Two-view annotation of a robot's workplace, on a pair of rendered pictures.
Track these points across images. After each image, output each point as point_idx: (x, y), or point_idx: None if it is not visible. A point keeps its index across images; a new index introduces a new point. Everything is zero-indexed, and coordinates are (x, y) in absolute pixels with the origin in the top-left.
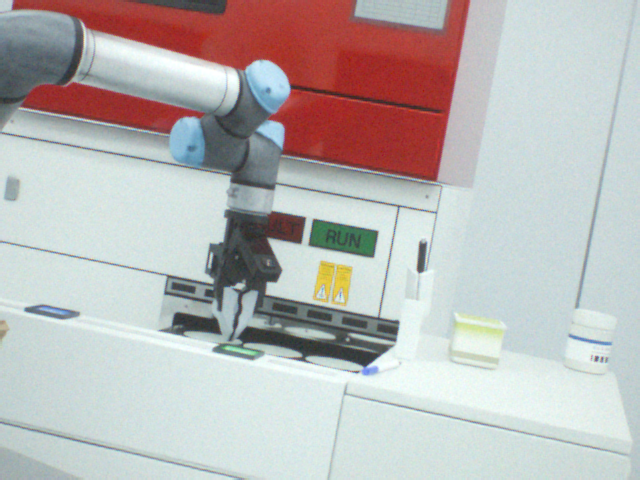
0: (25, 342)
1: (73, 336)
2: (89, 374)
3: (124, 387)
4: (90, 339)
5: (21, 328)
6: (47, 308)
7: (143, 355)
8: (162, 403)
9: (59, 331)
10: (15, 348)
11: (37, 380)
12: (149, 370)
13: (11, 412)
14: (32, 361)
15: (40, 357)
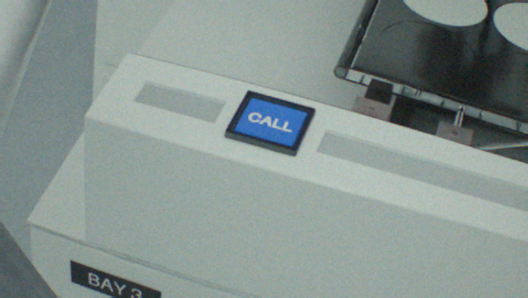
0: (234, 195)
1: (319, 197)
2: (347, 249)
3: (404, 270)
4: (349, 205)
5: (225, 175)
6: (259, 107)
7: (437, 235)
8: (462, 293)
9: (293, 188)
10: (218, 201)
11: (259, 246)
12: (445, 254)
13: (221, 277)
14: (249, 222)
15: (262, 218)
